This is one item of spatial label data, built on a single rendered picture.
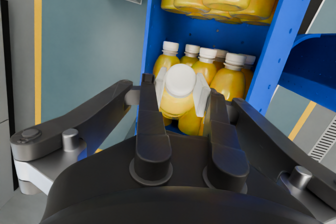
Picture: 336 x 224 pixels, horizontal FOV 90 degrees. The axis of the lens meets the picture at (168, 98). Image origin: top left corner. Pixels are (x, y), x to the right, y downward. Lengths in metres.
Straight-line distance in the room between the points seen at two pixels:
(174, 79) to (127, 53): 1.35
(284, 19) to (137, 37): 1.31
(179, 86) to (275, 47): 0.16
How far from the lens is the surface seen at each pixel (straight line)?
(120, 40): 1.56
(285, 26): 0.30
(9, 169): 2.65
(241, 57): 0.36
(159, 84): 0.15
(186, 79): 0.21
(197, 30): 0.52
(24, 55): 2.04
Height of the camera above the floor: 1.48
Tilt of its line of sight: 70 degrees down
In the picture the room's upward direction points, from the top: 170 degrees counter-clockwise
